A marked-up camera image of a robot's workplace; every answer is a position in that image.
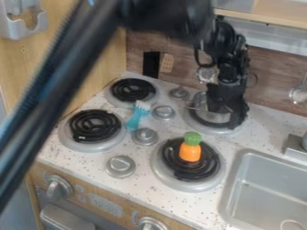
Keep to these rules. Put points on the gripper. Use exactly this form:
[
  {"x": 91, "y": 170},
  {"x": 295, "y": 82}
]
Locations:
[{"x": 232, "y": 86}]

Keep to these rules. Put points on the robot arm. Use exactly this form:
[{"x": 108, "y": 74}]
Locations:
[{"x": 60, "y": 77}]

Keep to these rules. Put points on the silver pot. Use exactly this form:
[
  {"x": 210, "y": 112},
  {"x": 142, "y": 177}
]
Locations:
[{"x": 200, "y": 103}]

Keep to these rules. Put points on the orange toy carrot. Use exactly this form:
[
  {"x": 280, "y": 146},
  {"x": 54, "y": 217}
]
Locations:
[{"x": 190, "y": 149}]

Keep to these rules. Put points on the silver hanging spoon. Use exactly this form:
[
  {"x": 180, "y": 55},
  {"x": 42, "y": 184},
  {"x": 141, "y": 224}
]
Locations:
[{"x": 299, "y": 94}]

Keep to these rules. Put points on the tap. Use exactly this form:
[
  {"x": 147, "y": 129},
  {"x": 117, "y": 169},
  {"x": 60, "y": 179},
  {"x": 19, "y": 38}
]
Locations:
[{"x": 295, "y": 146}]

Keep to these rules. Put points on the grey range hood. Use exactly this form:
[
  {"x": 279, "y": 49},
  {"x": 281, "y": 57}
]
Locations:
[{"x": 271, "y": 36}]

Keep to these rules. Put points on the blue dish brush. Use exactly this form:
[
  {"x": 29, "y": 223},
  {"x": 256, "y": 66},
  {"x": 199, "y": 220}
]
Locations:
[{"x": 136, "y": 116}]

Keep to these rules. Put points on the toy sink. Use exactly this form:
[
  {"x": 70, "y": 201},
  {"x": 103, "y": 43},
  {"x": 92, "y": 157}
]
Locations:
[{"x": 268, "y": 191}]

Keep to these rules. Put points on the toy stove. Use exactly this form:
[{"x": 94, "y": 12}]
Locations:
[{"x": 120, "y": 140}]

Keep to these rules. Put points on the grey wall holder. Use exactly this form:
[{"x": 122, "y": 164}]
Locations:
[{"x": 20, "y": 21}]

